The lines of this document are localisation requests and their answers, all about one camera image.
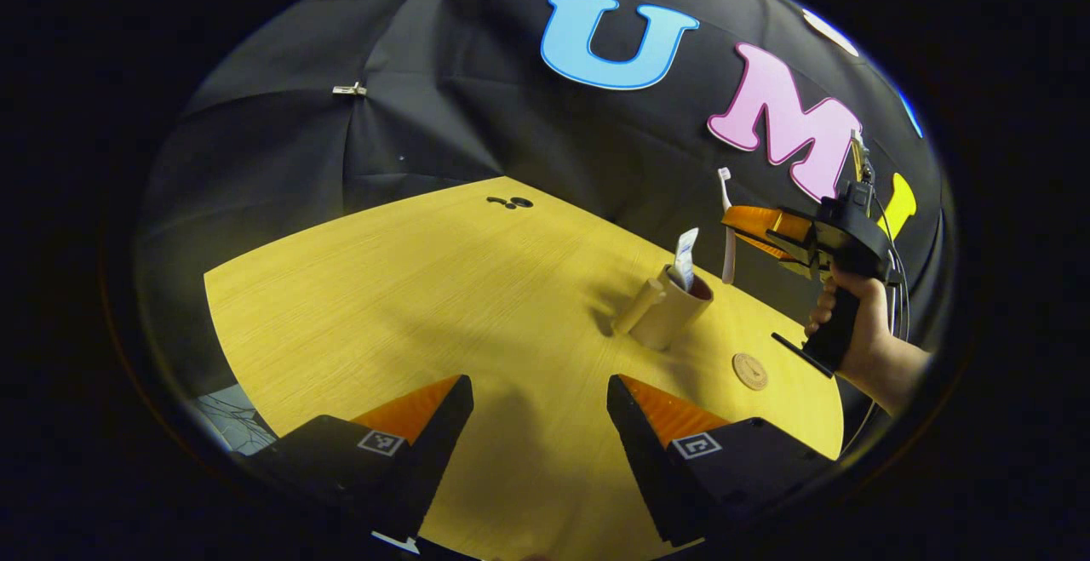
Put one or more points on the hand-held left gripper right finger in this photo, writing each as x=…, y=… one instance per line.
x=639, y=450

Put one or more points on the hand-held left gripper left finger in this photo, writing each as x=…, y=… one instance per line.
x=447, y=450

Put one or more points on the yellow wooden desktop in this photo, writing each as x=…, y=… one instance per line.
x=426, y=306

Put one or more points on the round brown coaster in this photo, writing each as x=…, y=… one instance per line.
x=750, y=371

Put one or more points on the white toothpaste tube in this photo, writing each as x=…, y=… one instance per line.
x=685, y=254

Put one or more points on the pale pink toothbrush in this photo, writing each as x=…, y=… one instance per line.
x=729, y=263

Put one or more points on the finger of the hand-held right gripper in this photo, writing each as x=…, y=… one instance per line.
x=796, y=261
x=766, y=222

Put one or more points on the metal cloth clip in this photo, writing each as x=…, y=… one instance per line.
x=349, y=89

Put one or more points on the black backdrop cloth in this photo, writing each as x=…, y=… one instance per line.
x=426, y=118

